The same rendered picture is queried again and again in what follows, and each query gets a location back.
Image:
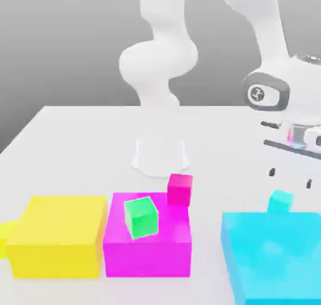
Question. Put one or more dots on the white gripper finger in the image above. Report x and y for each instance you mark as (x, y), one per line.
(272, 171)
(309, 183)

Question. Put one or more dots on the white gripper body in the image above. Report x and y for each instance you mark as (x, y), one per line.
(293, 157)

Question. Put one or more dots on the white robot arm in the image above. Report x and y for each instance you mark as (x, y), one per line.
(160, 59)

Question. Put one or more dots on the small cyan cube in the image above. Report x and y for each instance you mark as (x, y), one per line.
(280, 201)

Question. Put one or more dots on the small pink cube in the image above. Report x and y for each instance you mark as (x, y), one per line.
(179, 191)

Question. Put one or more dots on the small green cube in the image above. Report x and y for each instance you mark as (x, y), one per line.
(141, 219)

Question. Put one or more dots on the small yellow cube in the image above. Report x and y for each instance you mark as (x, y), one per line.
(4, 239)

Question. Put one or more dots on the large cyan box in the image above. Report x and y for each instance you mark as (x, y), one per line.
(275, 255)

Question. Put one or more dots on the large magenta box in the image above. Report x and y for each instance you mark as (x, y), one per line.
(150, 255)

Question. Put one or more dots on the large yellow box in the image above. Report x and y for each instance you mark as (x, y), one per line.
(55, 234)

